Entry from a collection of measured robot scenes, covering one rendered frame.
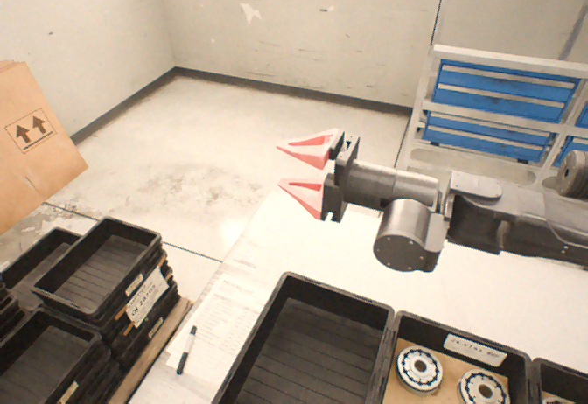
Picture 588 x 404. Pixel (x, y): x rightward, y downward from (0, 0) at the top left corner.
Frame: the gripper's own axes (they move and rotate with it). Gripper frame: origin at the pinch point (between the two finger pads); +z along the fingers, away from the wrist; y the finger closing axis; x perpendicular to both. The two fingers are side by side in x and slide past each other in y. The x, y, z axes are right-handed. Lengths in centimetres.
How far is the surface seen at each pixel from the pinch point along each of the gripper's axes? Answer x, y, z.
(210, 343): 5, 75, 26
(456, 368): 16, 62, -37
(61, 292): 10, 96, 99
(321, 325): 15, 62, -3
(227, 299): 20, 75, 29
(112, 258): 30, 96, 92
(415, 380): 8, 59, -28
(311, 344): 9, 62, -3
